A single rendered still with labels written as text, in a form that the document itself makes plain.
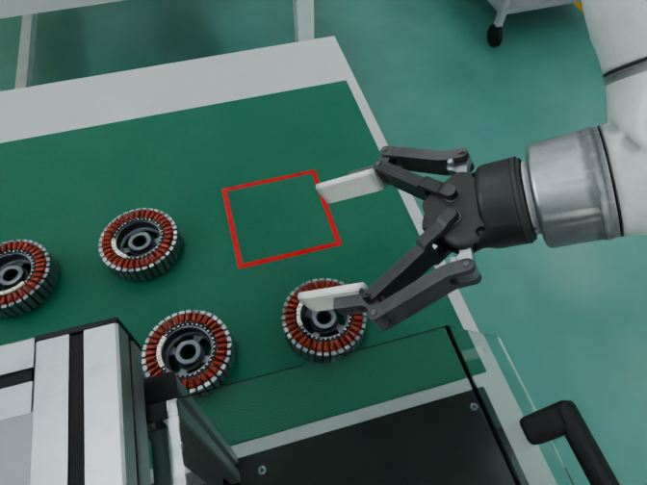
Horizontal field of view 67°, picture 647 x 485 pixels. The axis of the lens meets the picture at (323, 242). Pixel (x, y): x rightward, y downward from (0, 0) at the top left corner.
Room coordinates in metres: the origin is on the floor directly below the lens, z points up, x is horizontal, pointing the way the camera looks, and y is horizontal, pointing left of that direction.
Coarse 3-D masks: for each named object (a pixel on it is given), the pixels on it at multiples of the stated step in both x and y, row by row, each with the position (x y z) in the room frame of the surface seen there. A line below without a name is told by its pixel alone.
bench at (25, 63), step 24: (0, 0) 1.10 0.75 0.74; (24, 0) 1.11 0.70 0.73; (48, 0) 1.12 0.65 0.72; (72, 0) 1.14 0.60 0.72; (96, 0) 1.15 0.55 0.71; (120, 0) 1.17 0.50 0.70; (312, 0) 1.33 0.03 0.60; (24, 24) 1.86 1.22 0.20; (312, 24) 1.33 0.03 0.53; (24, 48) 1.70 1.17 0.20; (24, 72) 1.55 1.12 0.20
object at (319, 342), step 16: (304, 288) 0.32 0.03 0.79; (320, 288) 0.32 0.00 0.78; (288, 304) 0.29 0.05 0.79; (288, 320) 0.27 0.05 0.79; (336, 320) 0.28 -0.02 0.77; (352, 320) 0.27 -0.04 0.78; (288, 336) 0.25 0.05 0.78; (304, 336) 0.25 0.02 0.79; (320, 336) 0.26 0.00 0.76; (336, 336) 0.25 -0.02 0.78; (352, 336) 0.25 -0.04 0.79; (304, 352) 0.23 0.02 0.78; (320, 352) 0.23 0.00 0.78; (336, 352) 0.23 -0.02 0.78
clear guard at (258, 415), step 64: (256, 384) 0.10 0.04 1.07; (320, 384) 0.10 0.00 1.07; (384, 384) 0.10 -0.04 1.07; (448, 384) 0.10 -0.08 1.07; (512, 384) 0.11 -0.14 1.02; (192, 448) 0.06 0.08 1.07; (256, 448) 0.06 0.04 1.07; (320, 448) 0.06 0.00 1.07; (384, 448) 0.06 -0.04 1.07; (448, 448) 0.06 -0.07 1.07; (512, 448) 0.06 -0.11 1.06
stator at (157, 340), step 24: (192, 312) 0.28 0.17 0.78; (168, 336) 0.25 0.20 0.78; (192, 336) 0.26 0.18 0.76; (216, 336) 0.25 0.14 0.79; (144, 360) 0.22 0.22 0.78; (168, 360) 0.23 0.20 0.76; (192, 360) 0.22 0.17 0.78; (216, 360) 0.22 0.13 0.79; (192, 384) 0.19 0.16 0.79; (216, 384) 0.19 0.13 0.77
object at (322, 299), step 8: (328, 288) 0.22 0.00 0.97; (336, 288) 0.21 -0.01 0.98; (344, 288) 0.21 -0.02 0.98; (352, 288) 0.21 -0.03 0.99; (304, 296) 0.21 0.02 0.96; (312, 296) 0.21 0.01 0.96; (320, 296) 0.21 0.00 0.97; (328, 296) 0.21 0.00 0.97; (336, 296) 0.21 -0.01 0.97; (304, 304) 0.21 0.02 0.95; (312, 304) 0.21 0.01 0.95; (320, 304) 0.21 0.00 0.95; (328, 304) 0.21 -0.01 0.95
